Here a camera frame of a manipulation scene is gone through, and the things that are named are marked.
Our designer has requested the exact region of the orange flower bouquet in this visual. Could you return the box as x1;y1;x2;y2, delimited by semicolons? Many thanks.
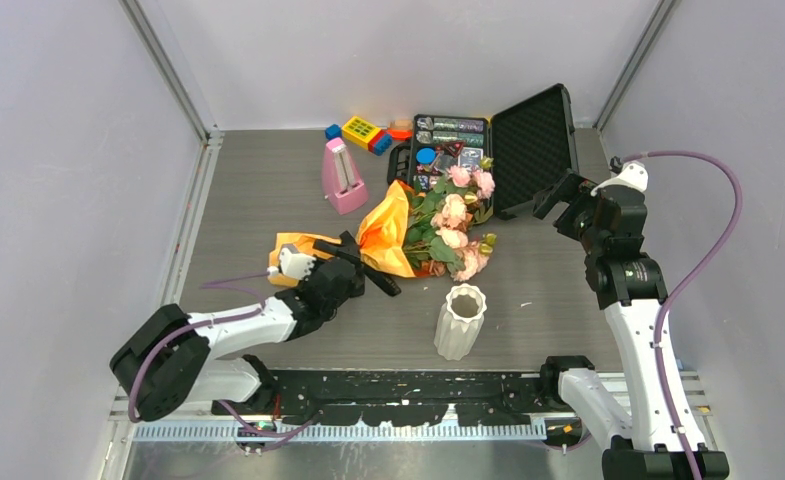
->
267;156;498;288

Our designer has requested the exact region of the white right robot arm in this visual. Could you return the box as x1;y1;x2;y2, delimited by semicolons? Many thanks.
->
533;162;730;479

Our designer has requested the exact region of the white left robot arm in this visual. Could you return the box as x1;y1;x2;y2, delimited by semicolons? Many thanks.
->
109;232;401;423

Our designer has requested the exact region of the white ribbed vase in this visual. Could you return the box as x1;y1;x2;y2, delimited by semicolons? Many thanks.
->
434;283;487;361

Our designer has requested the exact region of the black open poker case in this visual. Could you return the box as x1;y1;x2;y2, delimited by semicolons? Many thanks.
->
387;83;578;220

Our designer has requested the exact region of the pink metronome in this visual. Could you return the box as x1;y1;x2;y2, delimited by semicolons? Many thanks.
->
321;138;369;215

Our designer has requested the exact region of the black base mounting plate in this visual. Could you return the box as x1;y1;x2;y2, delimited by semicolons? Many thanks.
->
232;370;570;427

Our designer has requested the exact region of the yellow toy block house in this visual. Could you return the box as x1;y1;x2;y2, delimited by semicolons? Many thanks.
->
341;116;393;156

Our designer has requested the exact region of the blue toy block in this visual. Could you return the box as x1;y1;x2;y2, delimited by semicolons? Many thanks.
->
324;124;342;141

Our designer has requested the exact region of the blue round poker chip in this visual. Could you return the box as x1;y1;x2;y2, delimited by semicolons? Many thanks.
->
416;148;436;165

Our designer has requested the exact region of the orange toy piece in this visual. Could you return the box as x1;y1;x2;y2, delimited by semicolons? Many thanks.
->
386;119;414;142

